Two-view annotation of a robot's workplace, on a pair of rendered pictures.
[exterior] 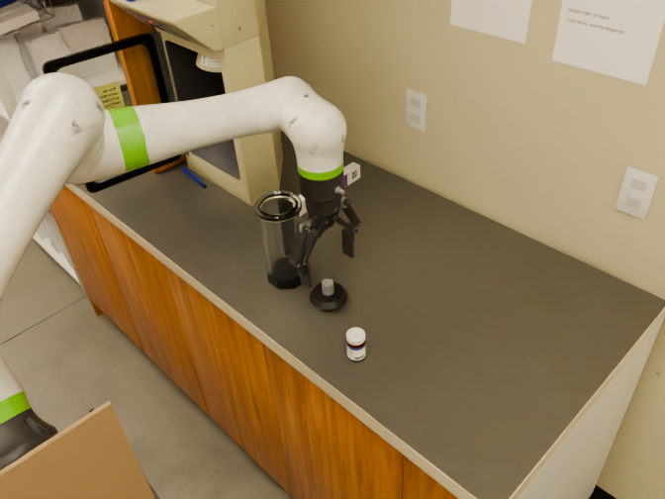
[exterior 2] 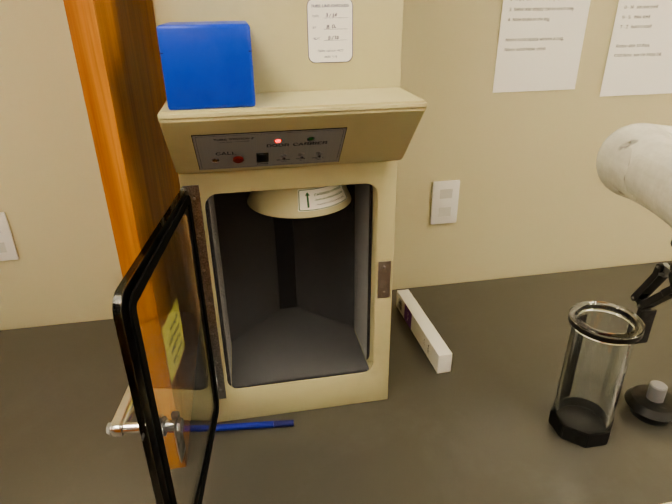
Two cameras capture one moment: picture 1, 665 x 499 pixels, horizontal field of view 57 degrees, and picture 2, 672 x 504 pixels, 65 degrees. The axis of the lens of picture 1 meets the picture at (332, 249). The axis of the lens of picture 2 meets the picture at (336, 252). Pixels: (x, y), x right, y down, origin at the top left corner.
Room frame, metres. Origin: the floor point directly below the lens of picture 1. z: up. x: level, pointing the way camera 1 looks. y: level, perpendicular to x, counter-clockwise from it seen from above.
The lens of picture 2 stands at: (1.16, 0.93, 1.62)
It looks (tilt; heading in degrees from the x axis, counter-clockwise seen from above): 26 degrees down; 302
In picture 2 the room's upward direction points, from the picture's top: 1 degrees counter-clockwise
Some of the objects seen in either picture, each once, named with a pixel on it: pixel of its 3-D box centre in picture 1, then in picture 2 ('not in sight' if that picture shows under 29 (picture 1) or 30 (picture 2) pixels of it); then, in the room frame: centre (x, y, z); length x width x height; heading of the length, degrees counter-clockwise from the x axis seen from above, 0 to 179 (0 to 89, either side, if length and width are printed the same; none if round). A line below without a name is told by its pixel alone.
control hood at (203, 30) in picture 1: (163, 21); (294, 137); (1.56, 0.38, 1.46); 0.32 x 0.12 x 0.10; 42
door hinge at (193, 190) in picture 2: (171, 98); (205, 305); (1.71, 0.44, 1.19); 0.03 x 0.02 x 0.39; 42
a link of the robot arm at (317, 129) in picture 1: (317, 135); not in sight; (1.06, 0.01, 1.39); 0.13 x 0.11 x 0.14; 24
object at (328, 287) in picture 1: (328, 292); (654, 399); (1.06, 0.02, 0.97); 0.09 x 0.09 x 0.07
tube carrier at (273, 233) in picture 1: (282, 240); (592, 372); (1.16, 0.12, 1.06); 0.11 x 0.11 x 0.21
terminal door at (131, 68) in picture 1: (119, 115); (181, 371); (1.62, 0.58, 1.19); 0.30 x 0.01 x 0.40; 125
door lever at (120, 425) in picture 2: not in sight; (141, 405); (1.60, 0.65, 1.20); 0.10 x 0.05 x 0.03; 125
